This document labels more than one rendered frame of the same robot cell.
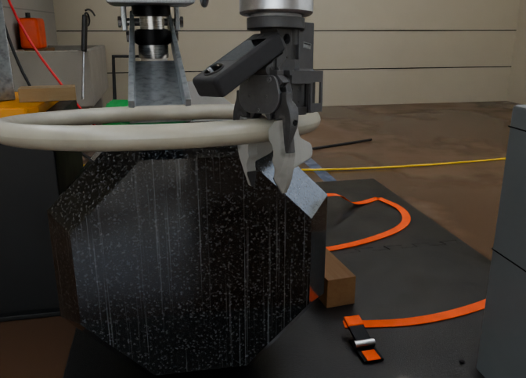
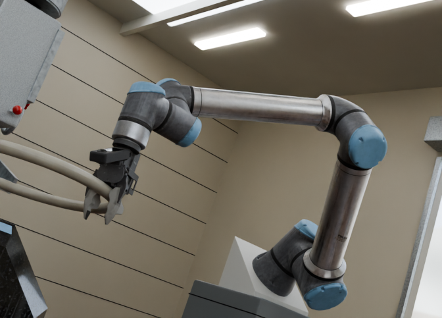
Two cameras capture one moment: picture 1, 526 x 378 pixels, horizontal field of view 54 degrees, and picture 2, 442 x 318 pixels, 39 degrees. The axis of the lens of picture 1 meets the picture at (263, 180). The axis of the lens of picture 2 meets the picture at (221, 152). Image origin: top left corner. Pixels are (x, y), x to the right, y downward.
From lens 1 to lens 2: 0.98 m
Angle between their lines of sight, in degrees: 40
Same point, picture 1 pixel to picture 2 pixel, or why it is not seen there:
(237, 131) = (100, 183)
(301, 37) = (135, 158)
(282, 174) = (111, 213)
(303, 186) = (34, 292)
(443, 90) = not seen: outside the picture
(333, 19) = (21, 213)
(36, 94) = not seen: outside the picture
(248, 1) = (122, 131)
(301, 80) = (131, 175)
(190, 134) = (83, 174)
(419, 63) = (90, 290)
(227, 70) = (110, 153)
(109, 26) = not seen: outside the picture
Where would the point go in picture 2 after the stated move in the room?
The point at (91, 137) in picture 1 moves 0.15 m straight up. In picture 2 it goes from (39, 155) to (65, 94)
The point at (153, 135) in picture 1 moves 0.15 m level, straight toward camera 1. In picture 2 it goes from (68, 166) to (99, 168)
